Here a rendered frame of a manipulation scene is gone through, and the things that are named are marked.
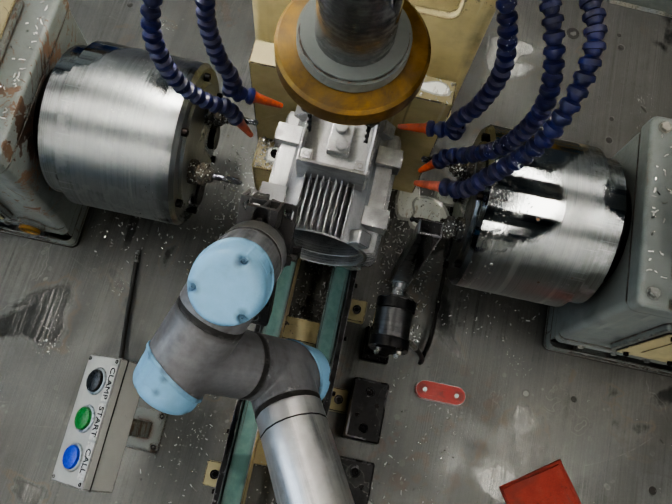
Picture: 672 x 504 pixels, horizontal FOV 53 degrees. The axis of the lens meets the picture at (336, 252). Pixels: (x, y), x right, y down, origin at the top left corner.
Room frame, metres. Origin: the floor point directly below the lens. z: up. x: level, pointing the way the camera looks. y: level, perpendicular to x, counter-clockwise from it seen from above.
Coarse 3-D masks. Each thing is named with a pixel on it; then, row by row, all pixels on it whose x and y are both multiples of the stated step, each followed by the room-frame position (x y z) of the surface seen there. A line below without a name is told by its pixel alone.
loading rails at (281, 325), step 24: (288, 288) 0.25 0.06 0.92; (336, 288) 0.27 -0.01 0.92; (288, 312) 0.23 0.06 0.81; (336, 312) 0.23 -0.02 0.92; (360, 312) 0.26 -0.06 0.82; (288, 336) 0.18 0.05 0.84; (312, 336) 0.19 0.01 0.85; (336, 336) 0.19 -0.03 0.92; (336, 360) 0.15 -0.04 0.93; (240, 408) 0.05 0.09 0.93; (336, 408) 0.08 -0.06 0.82; (240, 432) 0.01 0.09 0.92; (240, 456) -0.02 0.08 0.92; (264, 456) -0.02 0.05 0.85; (216, 480) -0.07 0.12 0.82; (240, 480) -0.06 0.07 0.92
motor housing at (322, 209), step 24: (288, 120) 0.48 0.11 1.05; (384, 144) 0.47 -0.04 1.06; (288, 168) 0.40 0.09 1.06; (384, 168) 0.43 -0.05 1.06; (288, 192) 0.36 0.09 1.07; (312, 192) 0.35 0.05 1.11; (336, 192) 0.36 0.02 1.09; (360, 192) 0.38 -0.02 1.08; (384, 192) 0.39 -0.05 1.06; (312, 216) 0.32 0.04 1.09; (336, 216) 0.33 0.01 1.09; (360, 216) 0.34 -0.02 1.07; (312, 240) 0.33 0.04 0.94; (336, 240) 0.34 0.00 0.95; (336, 264) 0.30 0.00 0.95; (360, 264) 0.30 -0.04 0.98
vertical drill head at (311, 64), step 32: (320, 0) 0.42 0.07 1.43; (352, 0) 0.41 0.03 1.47; (384, 0) 0.41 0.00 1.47; (288, 32) 0.45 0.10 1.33; (320, 32) 0.42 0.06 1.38; (352, 32) 0.41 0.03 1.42; (384, 32) 0.42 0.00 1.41; (416, 32) 0.48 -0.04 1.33; (288, 64) 0.41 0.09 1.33; (320, 64) 0.40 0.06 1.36; (352, 64) 0.41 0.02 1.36; (384, 64) 0.42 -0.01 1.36; (416, 64) 0.44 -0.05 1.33; (320, 96) 0.37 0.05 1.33; (352, 96) 0.38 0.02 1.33; (384, 96) 0.39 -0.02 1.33
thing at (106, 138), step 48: (96, 48) 0.48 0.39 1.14; (48, 96) 0.39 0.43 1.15; (96, 96) 0.40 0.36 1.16; (144, 96) 0.41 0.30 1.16; (48, 144) 0.33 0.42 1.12; (96, 144) 0.34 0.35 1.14; (144, 144) 0.35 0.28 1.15; (192, 144) 0.39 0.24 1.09; (96, 192) 0.29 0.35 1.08; (144, 192) 0.30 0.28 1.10; (192, 192) 0.35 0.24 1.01
